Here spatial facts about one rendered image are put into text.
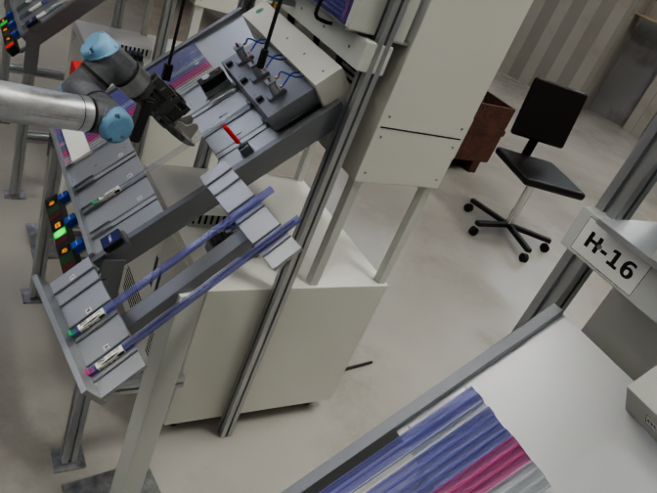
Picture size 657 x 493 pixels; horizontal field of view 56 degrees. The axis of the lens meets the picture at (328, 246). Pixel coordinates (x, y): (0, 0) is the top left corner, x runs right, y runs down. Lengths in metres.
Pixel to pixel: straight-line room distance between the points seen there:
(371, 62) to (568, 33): 9.50
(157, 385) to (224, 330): 0.38
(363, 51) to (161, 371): 0.87
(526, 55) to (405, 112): 9.47
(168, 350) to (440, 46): 0.99
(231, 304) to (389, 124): 0.67
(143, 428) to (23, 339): 0.85
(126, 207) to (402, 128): 0.75
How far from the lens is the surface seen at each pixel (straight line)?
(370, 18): 1.47
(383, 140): 1.67
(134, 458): 1.74
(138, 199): 1.63
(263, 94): 1.60
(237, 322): 1.85
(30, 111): 1.32
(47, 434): 2.11
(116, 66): 1.51
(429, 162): 1.82
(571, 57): 10.87
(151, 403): 1.58
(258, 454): 2.20
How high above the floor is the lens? 1.65
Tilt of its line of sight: 29 degrees down
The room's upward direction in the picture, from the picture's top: 23 degrees clockwise
